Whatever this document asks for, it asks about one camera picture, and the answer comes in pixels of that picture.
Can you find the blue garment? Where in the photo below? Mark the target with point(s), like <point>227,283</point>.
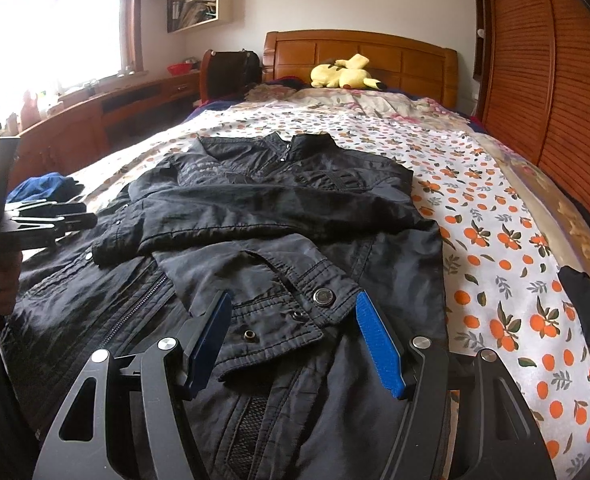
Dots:
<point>40,187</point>

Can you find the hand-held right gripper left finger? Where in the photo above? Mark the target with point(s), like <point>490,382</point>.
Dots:
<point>210,340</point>

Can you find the navy red blanket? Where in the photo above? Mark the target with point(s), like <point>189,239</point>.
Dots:
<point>210,107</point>

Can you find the person's left hand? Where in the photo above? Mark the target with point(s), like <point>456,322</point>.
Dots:
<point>9,285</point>

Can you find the red bowl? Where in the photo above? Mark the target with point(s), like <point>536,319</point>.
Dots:
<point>179,69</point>

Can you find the floral quilt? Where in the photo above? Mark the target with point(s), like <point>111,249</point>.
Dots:
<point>375,100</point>

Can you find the orange print bed sheet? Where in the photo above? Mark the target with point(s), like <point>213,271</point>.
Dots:
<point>500,270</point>

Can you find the black backpack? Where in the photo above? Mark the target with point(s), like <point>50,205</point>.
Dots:
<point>237,72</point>

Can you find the pink bottle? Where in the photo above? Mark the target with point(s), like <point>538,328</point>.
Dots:
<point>29,110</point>

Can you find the dark cloth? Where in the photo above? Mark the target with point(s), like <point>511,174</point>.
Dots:
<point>587,305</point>

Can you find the wooden headboard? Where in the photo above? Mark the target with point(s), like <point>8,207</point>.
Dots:
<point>415,65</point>

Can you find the yellow plush toy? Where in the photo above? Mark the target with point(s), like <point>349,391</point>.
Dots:
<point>345,74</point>

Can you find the wooden slatted wardrobe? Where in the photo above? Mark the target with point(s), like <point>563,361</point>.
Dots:
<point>545,60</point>

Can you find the wooden chair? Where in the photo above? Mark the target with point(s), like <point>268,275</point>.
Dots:
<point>206,77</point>

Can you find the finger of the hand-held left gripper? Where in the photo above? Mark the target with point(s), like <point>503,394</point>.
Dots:
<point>50,206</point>
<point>65,221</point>

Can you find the black jacket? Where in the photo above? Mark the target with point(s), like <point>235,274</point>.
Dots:
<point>255,230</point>

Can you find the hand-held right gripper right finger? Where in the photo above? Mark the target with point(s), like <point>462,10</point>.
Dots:
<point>380,345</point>

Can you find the wooden desk cabinet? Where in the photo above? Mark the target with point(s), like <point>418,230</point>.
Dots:
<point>75,125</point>

